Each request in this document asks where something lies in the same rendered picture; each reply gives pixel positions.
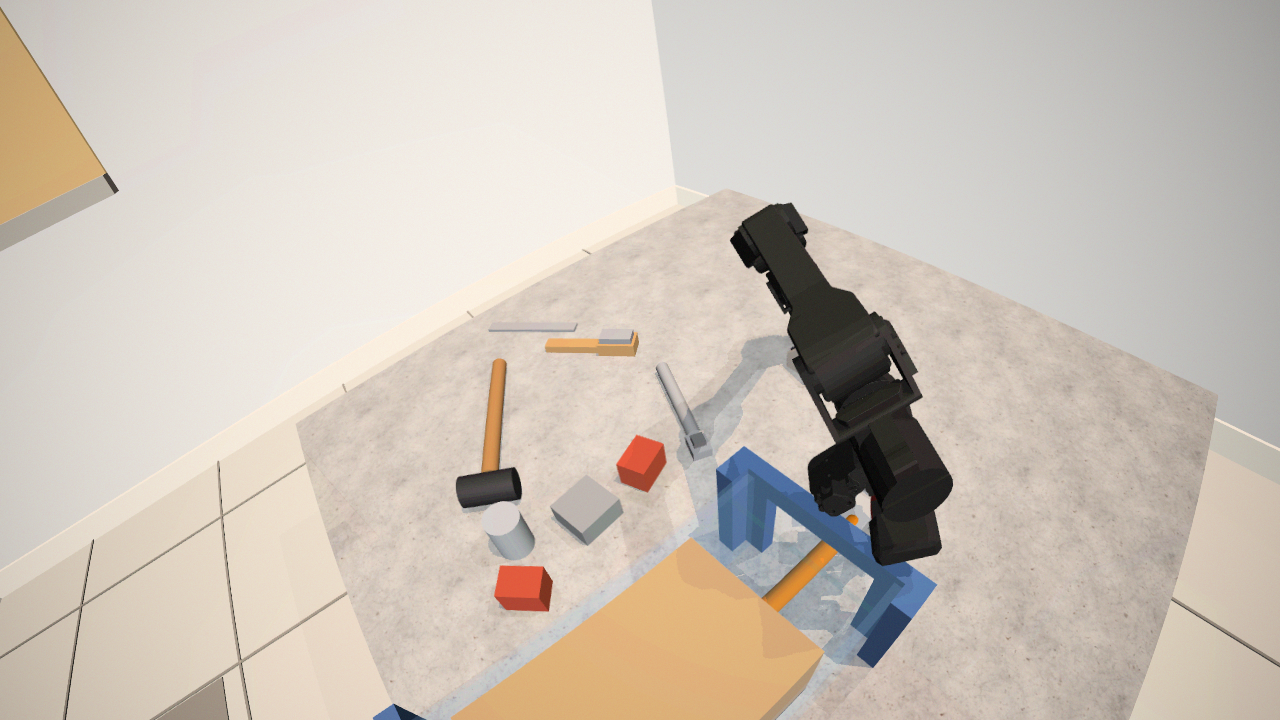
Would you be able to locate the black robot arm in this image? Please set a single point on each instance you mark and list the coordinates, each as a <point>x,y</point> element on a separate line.
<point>843,355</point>

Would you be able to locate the orange-red rectangular block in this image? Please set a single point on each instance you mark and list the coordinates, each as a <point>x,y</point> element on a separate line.
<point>523,588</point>
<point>641,463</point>

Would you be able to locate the blue u-shaped frame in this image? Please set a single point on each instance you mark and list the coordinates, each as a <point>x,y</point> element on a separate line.
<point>856,537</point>

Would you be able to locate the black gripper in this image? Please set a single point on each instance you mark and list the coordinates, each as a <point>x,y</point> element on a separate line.
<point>894,542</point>

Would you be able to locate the grey cylinder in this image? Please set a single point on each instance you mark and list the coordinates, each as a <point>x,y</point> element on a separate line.
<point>508,530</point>

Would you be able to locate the black mallet with wooden handle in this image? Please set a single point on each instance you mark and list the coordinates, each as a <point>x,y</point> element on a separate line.
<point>492,485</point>

